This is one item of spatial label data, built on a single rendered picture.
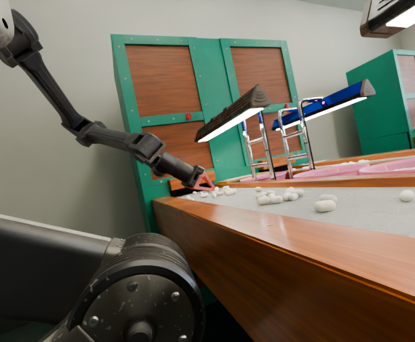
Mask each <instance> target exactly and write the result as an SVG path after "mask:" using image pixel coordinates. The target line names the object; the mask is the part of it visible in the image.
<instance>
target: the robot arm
mask: <svg viewBox="0 0 415 342"><path fill-rule="evenodd" d="M11 13H12V18H13V22H14V37H13V39H12V41H11V42H10V43H9V44H8V45H7V46H5V47H3V48H1V49H0V60H1V61H2V62H3V63H4V64H6V65H7V66H9V67H11V68H14V67H16V66H17V65H18V66H19V67H20V68H21V69H22V70H23V71H24V72H25V73H26V74H27V75H28V76H29V78H30V79H31V80H32V81H33V83H34V84H35V85H36V86H37V87H38V89H39V90H40V91H41V93H42V94H43V95H44V96H45V97H46V98H47V100H48V101H49V102H50V104H51V105H52V106H53V108H55V110H56V111H57V112H58V114H59V116H60V118H61V120H62V123H61V125H62V126H63V127H64V128H65V129H67V130H68V131H69V132H71V133H72V134H74V135H75V136H76V139H75V140H76V141H77V142H78V143H79V144H80V145H83V146H84V147H88V148H89V147H90V146H91V145H92V144H102V145H106V146H109V147H113V148H116V149H121V150H123V151H127V152H130V153H131V154H132V155H133V156H134V158H135V159H137V160H138V161H139V162H140V163H141V164H143V163H145V164H146V165H147V166H149V167H150V168H152V172H153V174H154V175H155V176H158V177H162V176H165V175H166V174H170V175H172V176H173V177H175V178H177V179H178V180H180V181H182V182H181V185H183V186H184V187H186V188H190V189H197V190H204V191H214V190H215V186H214V185H213V183H212V182H211V180H210V179H209V177H208V176H207V174H206V173H205V171H204V170H205V168H202V167H201V166H198V165H197V166H193V167H192V166H190V165H188V164H186V163H185V162H183V161H182V160H180V159H178V158H177V157H174V156H173V155H171V154H169V153H168V152H166V151H164V152H163V153H162V154H161V155H158V154H159V153H160V152H161V150H162V149H163V148H164V146H166V144H165V143H164V142H163V141H162V140H160V139H159V138H158V137H156V136H155V135H154V134H150V133H147V132H141V133H139V132H135V133H127V132H120V131H116V130H110V129H108V128H107V127H106V126H105V125H104V124H103V123H102V122H101V121H96V120H95V121H94V122H92V121H90V120H88V119H87V118H85V117H83V116H82V115H80V114H78V112H76V110H75V109H74V107H73V106H72V104H71V103H70V101H69V100H68V98H67V97H66V96H65V94H64V92H63V91H62V90H61V88H60V87H59V85H58V84H57V83H56V81H55V79H54V78H53V77H52V75H51V74H50V72H49V71H48V69H47V67H46V66H45V64H44V62H43V59H42V57H41V54H40V53H39V51H40V50H42V49H43V46H42V45H41V44H40V42H39V36H38V34H37V32H36V30H35V29H34V28H33V26H32V25H31V24H30V22H29V21H28V20H27V19H26V18H25V17H24V16H23V15H22V14H21V13H19V12H18V11H16V10H14V9H11ZM159 148H160V149H159ZM158 149H159V150H158ZM157 150H158V152H157ZM154 154H155V155H154ZM153 155H154V156H153ZM150 158H152V159H151V160H150ZM201 179H203V180H204V181H205V182H206V183H207V184H208V185H209V186H210V188H208V187H200V186H199V183H200V182H201Z"/></svg>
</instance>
